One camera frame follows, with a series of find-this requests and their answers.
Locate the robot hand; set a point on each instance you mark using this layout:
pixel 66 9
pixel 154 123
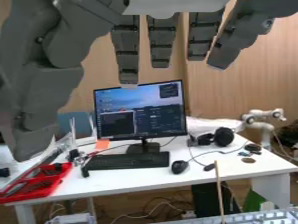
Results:
pixel 53 50

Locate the computer screen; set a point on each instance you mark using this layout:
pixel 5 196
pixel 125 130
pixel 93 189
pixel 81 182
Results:
pixel 140 110

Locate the black keyboard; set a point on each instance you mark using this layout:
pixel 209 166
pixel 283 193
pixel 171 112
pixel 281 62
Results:
pixel 128 160

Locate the small white jointed device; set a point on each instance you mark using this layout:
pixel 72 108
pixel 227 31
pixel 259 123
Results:
pixel 261 120

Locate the black headphones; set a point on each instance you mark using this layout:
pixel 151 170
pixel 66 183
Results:
pixel 221 136

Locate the red tray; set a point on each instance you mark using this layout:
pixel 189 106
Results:
pixel 48 170
pixel 30 190

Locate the thin stick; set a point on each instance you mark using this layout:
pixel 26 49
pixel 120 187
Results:
pixel 219 193

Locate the clear box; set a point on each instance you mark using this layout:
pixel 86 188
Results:
pixel 247 218

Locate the black mouse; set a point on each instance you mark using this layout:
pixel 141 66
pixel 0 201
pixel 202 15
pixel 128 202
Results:
pixel 179 166

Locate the white desk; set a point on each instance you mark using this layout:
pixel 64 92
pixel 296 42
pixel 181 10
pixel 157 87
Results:
pixel 146 180

